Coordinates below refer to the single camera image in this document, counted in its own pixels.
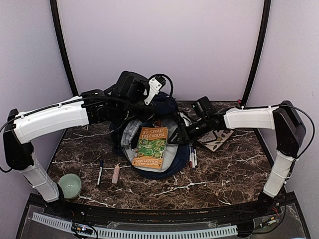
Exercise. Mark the pink translucent glue bottle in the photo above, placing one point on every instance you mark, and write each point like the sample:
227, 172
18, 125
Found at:
116, 174

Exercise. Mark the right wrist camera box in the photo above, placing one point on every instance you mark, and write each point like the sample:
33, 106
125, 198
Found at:
204, 108

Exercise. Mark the navy blue student backpack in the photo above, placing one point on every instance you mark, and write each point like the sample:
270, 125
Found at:
125, 136

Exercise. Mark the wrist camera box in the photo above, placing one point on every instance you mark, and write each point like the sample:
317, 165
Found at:
131, 86
204, 108

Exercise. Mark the orange green paperback book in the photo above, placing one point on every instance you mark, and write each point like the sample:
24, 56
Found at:
151, 147

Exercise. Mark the pale green round bowl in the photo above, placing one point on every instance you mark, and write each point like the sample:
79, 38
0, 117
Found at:
71, 186

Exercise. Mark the purple tipped white marker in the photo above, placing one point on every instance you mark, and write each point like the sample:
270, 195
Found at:
190, 147

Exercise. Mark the beige floral notebook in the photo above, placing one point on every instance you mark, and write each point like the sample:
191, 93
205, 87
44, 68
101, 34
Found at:
214, 139

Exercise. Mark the black left frame post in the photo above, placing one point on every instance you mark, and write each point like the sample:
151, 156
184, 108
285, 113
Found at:
57, 22

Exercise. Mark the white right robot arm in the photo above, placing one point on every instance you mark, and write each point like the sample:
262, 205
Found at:
281, 121

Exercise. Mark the white slotted cable duct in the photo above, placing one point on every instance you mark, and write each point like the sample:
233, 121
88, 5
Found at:
117, 230

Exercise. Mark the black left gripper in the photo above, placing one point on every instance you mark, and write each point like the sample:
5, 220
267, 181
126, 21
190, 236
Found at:
147, 113

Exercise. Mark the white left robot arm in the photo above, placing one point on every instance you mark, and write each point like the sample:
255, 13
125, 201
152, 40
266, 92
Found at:
23, 131

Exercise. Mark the black right frame post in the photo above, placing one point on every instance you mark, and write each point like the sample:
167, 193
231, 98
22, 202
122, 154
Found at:
258, 52

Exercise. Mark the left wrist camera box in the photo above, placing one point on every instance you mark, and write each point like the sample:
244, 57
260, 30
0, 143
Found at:
131, 86

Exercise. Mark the black frame post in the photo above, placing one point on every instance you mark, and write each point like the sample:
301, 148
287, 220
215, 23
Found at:
258, 52
57, 22

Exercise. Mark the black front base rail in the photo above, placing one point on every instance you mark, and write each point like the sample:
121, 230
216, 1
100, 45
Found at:
244, 215

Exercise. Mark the red capped white marker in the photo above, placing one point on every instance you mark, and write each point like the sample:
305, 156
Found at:
191, 159

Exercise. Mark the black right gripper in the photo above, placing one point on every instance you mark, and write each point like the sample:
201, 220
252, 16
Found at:
180, 132

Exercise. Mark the black tipped whiteboard marker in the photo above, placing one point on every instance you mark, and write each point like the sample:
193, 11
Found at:
195, 157

